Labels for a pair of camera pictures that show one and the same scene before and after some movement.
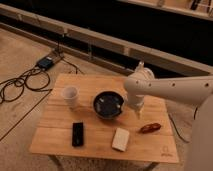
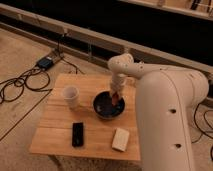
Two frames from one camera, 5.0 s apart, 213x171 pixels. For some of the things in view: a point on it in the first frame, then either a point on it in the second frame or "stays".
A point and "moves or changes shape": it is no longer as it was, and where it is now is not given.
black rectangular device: (77, 134) stays
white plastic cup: (69, 94) stays
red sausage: (150, 128) moves or changes shape
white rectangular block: (120, 140) stays
